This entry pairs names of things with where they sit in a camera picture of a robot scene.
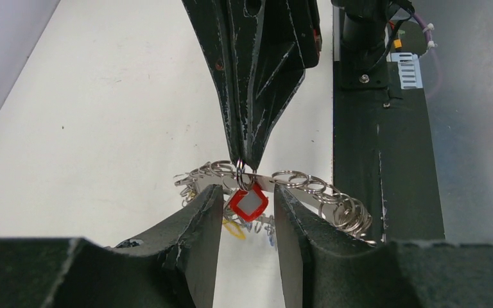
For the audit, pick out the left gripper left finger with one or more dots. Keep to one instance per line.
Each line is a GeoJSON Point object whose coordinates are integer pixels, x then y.
{"type": "Point", "coordinates": [172, 264]}

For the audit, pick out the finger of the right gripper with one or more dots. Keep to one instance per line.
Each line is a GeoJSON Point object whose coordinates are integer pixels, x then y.
{"type": "Point", "coordinates": [213, 23]}
{"type": "Point", "coordinates": [272, 43]}

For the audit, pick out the right white cable duct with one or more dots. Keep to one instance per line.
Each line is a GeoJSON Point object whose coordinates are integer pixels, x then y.
{"type": "Point", "coordinates": [408, 65]}

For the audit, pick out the key with red tag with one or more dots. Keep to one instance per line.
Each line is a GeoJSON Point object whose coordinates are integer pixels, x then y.
{"type": "Point", "coordinates": [249, 205]}

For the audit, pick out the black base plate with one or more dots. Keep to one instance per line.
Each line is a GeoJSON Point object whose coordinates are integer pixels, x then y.
{"type": "Point", "coordinates": [383, 155]}

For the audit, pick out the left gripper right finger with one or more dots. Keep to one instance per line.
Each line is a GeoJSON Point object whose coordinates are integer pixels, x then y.
{"type": "Point", "coordinates": [325, 269]}

